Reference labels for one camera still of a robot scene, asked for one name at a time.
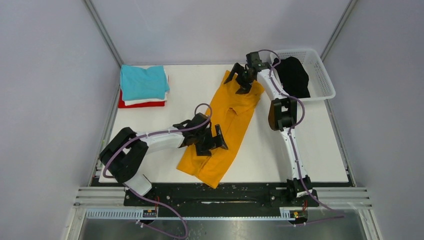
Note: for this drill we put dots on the black t-shirt in basket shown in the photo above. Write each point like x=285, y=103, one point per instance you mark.
x=293, y=77

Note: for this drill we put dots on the teal folded t-shirt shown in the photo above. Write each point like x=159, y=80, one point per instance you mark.
x=129, y=69

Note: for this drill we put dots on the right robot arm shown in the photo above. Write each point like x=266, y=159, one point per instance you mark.
x=282, y=118

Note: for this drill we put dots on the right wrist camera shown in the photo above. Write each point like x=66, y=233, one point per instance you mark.
x=253, y=59

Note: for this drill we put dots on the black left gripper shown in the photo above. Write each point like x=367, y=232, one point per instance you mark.
x=214, y=142

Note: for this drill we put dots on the red folded t-shirt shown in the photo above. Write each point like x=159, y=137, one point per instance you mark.
x=122, y=105

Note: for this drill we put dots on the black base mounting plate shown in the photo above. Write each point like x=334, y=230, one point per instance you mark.
x=234, y=199

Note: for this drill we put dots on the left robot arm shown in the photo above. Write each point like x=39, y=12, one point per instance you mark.
x=123, y=155

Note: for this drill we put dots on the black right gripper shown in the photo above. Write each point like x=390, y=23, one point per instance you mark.
x=244, y=87

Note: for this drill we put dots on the white plastic laundry basket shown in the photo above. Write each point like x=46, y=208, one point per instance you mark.
x=320, y=86

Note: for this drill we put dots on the orange t-shirt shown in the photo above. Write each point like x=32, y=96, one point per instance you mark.
x=233, y=112

